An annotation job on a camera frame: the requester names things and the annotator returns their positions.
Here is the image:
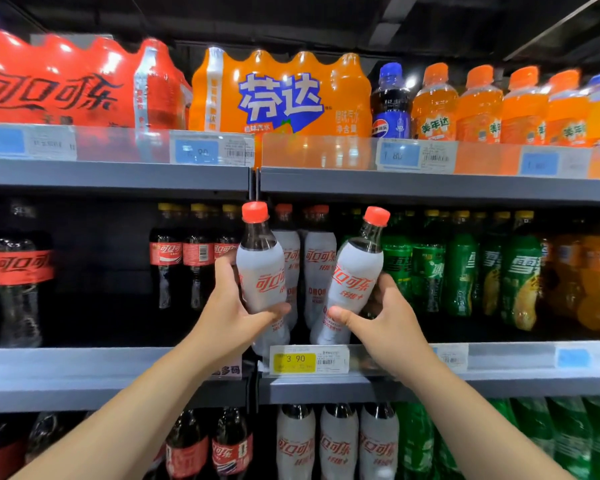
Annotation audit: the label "person's right hand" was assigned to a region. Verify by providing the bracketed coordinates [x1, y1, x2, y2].
[327, 275, 431, 381]

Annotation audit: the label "person's left hand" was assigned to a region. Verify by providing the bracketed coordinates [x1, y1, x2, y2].
[185, 257, 291, 371]

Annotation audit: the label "white bottle red cap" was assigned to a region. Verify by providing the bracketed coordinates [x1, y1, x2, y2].
[273, 203, 303, 331]
[312, 205, 392, 346]
[301, 203, 339, 331]
[235, 201, 291, 361]

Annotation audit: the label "row of dark green bottles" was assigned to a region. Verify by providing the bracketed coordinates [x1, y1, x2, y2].
[340, 207, 449, 316]

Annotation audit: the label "row of dark cola bottles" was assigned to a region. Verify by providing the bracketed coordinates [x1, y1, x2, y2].
[0, 199, 56, 351]
[148, 201, 243, 311]
[0, 407, 256, 480]

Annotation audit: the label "white cola bottle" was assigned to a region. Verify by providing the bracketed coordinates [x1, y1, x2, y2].
[276, 405, 318, 480]
[358, 401, 400, 480]
[318, 403, 360, 480]

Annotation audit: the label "yellow cap Sprite tea bottles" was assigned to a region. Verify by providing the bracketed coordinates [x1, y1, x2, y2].
[500, 209, 544, 333]

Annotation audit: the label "row of green soda bottles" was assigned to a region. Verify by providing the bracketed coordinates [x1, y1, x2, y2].
[395, 395, 600, 480]

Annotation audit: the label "grey store shelving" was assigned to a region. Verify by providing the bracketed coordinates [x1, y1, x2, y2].
[0, 119, 600, 480]

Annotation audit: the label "large cola bottle blue cap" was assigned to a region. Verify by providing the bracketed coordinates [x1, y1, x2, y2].
[370, 61, 414, 141]

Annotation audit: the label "orange Fanta multipack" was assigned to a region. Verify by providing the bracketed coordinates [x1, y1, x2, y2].
[188, 47, 374, 141]

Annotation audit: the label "red cola multipack large script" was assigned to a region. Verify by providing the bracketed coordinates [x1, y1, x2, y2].
[0, 29, 193, 131]

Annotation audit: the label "person's left forearm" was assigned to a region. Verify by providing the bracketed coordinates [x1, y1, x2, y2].
[10, 345, 231, 480]

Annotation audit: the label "person's right forearm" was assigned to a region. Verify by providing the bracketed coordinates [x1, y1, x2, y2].
[400, 345, 600, 480]

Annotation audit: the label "row of shelf price tags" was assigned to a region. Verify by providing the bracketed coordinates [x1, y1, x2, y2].
[0, 125, 600, 183]
[208, 339, 600, 381]

